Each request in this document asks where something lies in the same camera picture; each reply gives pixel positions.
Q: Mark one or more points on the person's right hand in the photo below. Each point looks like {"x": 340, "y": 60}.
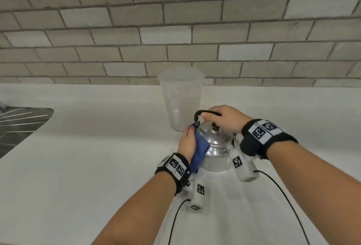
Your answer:
{"x": 230, "y": 119}

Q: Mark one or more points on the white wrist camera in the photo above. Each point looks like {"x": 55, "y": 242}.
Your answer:
{"x": 244, "y": 168}
{"x": 198, "y": 195}

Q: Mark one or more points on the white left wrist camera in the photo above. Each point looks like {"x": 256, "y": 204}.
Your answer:
{"x": 198, "y": 195}

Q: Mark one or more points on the person's left fingers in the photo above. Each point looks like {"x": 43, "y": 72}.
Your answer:
{"x": 189, "y": 130}

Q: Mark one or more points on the person's right thumb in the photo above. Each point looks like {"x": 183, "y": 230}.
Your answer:
{"x": 205, "y": 116}

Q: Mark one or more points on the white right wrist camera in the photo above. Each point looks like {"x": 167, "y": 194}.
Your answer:
{"x": 244, "y": 168}

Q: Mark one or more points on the steel sink drainboard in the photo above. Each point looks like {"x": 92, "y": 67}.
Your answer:
{"x": 17, "y": 126}

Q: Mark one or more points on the person's right forearm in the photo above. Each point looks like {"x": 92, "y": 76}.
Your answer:
{"x": 316, "y": 185}

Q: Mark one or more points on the person's left forearm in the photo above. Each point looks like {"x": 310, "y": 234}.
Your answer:
{"x": 141, "y": 211}

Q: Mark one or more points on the person's left hand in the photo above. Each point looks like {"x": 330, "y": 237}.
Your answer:
{"x": 186, "y": 144}

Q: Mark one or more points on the silver metal kettle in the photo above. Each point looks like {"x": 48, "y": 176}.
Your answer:
{"x": 217, "y": 147}

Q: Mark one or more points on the blue cleaning cloth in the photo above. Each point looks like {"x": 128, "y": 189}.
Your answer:
{"x": 200, "y": 149}

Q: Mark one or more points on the clear plastic pitcher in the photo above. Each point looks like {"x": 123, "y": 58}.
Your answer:
{"x": 180, "y": 98}

